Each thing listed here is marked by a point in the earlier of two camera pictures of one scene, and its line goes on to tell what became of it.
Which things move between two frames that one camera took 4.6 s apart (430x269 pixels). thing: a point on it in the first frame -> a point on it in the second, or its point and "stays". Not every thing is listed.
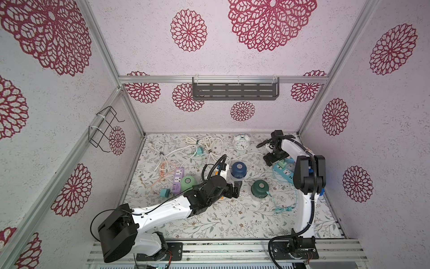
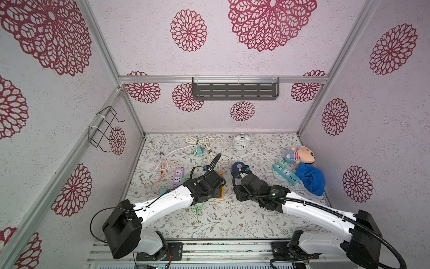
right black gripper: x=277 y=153 -> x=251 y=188
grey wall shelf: x=235 y=88 stays
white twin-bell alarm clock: x=242 y=142 stays
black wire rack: x=98 y=133 stays
